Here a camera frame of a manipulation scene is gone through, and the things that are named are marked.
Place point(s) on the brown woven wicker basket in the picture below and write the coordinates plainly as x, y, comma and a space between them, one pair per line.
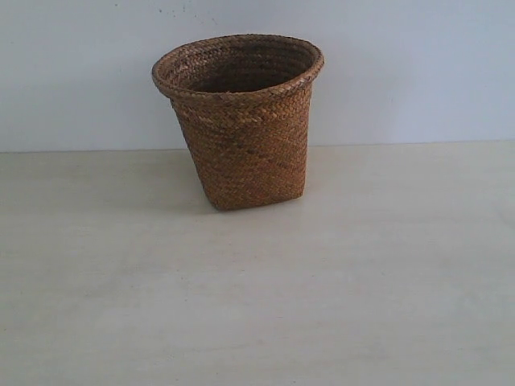
243, 105

